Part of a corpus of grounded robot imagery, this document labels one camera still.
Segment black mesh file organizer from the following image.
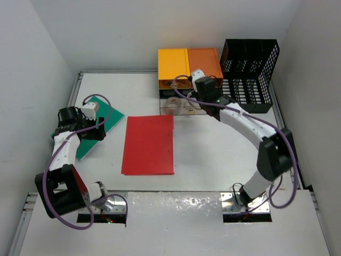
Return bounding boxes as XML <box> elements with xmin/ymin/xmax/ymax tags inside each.
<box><xmin>220</xmin><ymin>39</ymin><xmax>280</xmax><ymax>114</ymax></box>

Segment white foam front board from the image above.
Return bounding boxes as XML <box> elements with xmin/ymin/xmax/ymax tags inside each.
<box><xmin>20</xmin><ymin>191</ymin><xmax>329</xmax><ymax>255</ymax></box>

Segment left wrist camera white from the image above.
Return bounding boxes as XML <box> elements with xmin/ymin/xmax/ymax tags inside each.
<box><xmin>80</xmin><ymin>102</ymin><xmax>99</xmax><ymax>121</ymax></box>

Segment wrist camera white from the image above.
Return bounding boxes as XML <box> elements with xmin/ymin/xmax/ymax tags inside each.
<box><xmin>191</xmin><ymin>69</ymin><xmax>205</xmax><ymax>88</ymax></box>
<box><xmin>80</xmin><ymin>102</ymin><xmax>99</xmax><ymax>121</ymax></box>

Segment grey bottom drawer box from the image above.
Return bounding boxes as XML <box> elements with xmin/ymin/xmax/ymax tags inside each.
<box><xmin>159</xmin><ymin>89</ymin><xmax>207</xmax><ymax>116</ymax></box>

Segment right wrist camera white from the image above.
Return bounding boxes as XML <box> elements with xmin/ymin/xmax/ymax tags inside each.
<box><xmin>191</xmin><ymin>69</ymin><xmax>205</xmax><ymax>88</ymax></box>

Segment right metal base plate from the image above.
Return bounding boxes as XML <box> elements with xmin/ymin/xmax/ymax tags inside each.
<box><xmin>220</xmin><ymin>191</ymin><xmax>270</xmax><ymax>214</ymax></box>

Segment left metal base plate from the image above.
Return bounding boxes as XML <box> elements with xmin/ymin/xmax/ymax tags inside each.
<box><xmin>91</xmin><ymin>191</ymin><xmax>128</xmax><ymax>215</ymax></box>

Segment silver tape roll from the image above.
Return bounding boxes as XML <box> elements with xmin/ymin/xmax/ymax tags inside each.
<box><xmin>165</xmin><ymin>97</ymin><xmax>182</xmax><ymax>115</ymax></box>

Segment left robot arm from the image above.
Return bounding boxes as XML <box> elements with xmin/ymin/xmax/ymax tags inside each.
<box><xmin>35</xmin><ymin>102</ymin><xmax>108</xmax><ymax>218</ymax></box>

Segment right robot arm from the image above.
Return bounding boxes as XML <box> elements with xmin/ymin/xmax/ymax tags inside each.
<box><xmin>192</xmin><ymin>76</ymin><xmax>298</xmax><ymax>206</ymax></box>

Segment red folder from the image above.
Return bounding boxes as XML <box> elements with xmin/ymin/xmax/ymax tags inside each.
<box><xmin>121</xmin><ymin>115</ymin><xmax>175</xmax><ymax>175</ymax></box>

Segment metal base plate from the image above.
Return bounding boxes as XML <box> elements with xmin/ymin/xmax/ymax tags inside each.
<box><xmin>220</xmin><ymin>191</ymin><xmax>270</xmax><ymax>214</ymax></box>
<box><xmin>91</xmin><ymin>191</ymin><xmax>128</xmax><ymax>215</ymax></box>

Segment yellow drawer box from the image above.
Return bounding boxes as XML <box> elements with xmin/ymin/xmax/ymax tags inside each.
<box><xmin>158</xmin><ymin>49</ymin><xmax>190</xmax><ymax>90</ymax></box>

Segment orange drawer box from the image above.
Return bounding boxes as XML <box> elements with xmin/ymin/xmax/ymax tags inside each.
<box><xmin>188</xmin><ymin>48</ymin><xmax>223</xmax><ymax>88</ymax></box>

